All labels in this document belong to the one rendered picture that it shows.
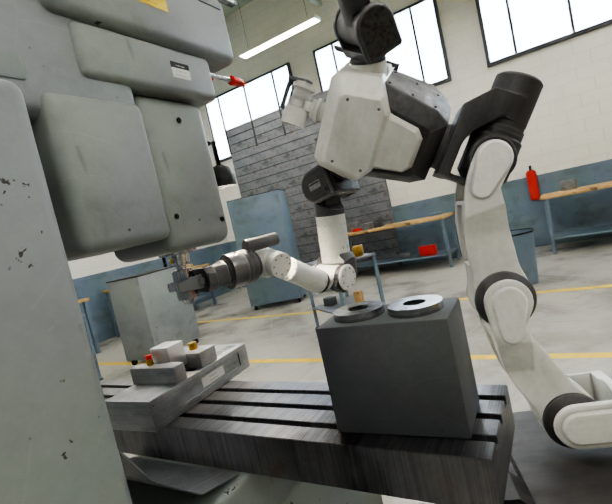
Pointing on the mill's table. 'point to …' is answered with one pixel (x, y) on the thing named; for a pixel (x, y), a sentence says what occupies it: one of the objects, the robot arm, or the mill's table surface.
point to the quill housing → (180, 179)
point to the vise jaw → (199, 358)
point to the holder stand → (400, 368)
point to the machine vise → (172, 389)
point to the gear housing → (141, 66)
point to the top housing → (158, 24)
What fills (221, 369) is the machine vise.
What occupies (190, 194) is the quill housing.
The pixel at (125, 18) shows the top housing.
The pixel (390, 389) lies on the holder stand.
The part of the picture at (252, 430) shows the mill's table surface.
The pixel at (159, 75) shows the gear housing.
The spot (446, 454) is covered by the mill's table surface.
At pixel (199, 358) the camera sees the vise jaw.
